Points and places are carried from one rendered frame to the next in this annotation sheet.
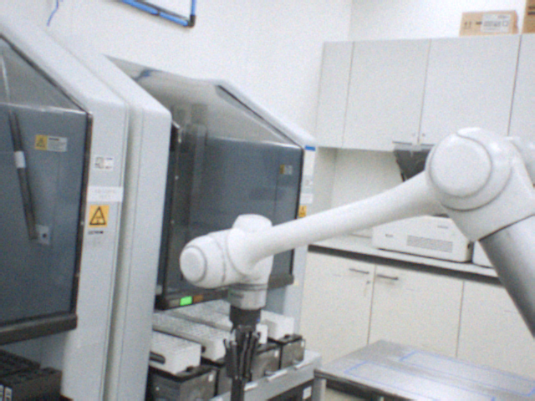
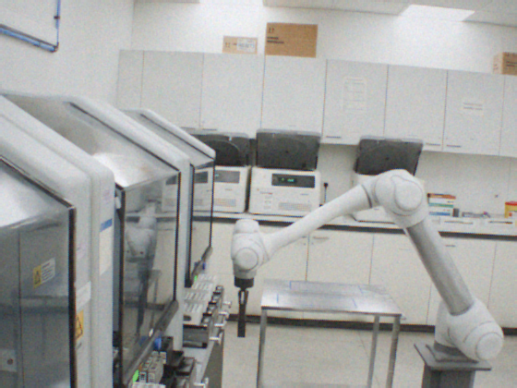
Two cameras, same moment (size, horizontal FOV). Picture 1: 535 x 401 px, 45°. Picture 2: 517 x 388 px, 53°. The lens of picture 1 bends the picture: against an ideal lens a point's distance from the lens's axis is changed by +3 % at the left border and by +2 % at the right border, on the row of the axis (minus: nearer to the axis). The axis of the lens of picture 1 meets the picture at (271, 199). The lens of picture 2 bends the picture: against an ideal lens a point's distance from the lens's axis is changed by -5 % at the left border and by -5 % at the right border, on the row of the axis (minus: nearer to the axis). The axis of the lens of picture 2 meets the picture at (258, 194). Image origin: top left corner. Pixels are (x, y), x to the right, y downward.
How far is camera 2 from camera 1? 1.04 m
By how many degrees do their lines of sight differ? 31
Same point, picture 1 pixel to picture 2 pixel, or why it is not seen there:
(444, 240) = (230, 199)
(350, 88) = (143, 85)
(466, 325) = not seen: hidden behind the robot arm
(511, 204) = (424, 211)
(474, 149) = (415, 187)
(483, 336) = not seen: hidden behind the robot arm
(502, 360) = (271, 272)
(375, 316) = not seen: hidden behind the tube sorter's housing
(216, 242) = (257, 243)
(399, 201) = (345, 206)
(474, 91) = (236, 91)
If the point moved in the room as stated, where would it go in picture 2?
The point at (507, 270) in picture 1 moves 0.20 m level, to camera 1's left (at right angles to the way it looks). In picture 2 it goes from (421, 240) to (378, 244)
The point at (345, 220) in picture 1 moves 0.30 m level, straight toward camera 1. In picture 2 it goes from (320, 220) to (369, 236)
